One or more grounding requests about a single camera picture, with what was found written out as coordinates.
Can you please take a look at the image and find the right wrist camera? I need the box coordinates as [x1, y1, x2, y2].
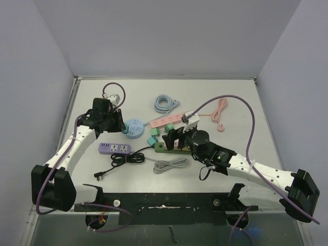
[181, 110, 200, 133]

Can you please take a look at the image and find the pink power strip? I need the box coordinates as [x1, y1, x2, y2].
[150, 113, 184, 128]

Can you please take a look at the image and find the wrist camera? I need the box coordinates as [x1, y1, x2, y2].
[102, 93, 120, 106]
[181, 110, 200, 133]

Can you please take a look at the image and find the small green charger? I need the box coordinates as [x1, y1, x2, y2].
[165, 123, 174, 133]

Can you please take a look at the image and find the blue round power strip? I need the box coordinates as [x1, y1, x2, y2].
[124, 118, 144, 139]

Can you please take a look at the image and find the teal charger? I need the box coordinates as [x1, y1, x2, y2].
[147, 136, 158, 146]
[122, 123, 129, 134]

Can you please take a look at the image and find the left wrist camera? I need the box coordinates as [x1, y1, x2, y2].
[102, 93, 120, 106]

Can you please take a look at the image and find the pink coiled cord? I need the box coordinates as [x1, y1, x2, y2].
[197, 97, 229, 133]

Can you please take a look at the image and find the purple power strip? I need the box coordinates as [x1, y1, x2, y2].
[98, 142, 131, 155]

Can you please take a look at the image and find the green power strip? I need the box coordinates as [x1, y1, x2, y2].
[154, 142, 191, 155]

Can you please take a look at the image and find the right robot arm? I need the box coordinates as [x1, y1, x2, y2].
[162, 128, 320, 223]

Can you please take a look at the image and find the grey coiled cord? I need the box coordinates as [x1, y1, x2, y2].
[153, 156, 190, 175]

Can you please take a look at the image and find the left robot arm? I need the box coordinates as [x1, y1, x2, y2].
[31, 95, 126, 215]

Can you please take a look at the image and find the black power cord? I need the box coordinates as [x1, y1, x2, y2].
[93, 147, 157, 183]

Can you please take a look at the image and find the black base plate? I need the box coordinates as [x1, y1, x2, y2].
[74, 192, 247, 226]

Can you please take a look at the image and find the blue coiled cord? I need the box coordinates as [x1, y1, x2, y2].
[153, 94, 181, 113]

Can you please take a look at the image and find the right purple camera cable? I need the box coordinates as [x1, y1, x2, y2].
[181, 94, 320, 246]

